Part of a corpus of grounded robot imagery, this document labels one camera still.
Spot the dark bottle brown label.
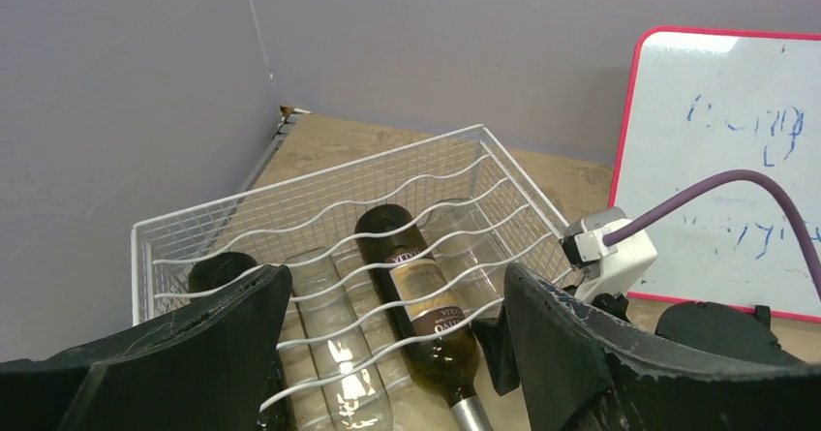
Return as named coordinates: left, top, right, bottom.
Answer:
left=354, top=203, right=492, bottom=430

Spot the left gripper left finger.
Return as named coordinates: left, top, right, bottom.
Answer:
left=1, top=265, right=292, bottom=430

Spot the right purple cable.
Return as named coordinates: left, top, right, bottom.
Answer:
left=602, top=169, right=821, bottom=301

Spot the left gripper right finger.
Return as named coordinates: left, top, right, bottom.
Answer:
left=504, top=263, right=820, bottom=430

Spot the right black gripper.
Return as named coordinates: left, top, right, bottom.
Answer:
left=613, top=302, right=803, bottom=367

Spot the dark bottle white label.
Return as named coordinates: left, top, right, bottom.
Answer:
left=187, top=252, right=298, bottom=430

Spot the white wire wine rack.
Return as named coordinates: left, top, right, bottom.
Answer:
left=131, top=125, right=577, bottom=430

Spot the clear square glass bottle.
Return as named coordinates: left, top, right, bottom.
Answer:
left=285, top=247, right=394, bottom=430

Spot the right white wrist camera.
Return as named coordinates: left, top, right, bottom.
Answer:
left=562, top=207, right=658, bottom=304

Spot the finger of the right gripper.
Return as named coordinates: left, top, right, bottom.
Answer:
left=471, top=307, right=520, bottom=396

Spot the clear bottle back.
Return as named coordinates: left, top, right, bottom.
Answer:
left=420, top=198, right=507, bottom=315

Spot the red framed whiteboard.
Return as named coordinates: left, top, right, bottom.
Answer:
left=609, top=27, right=820, bottom=323

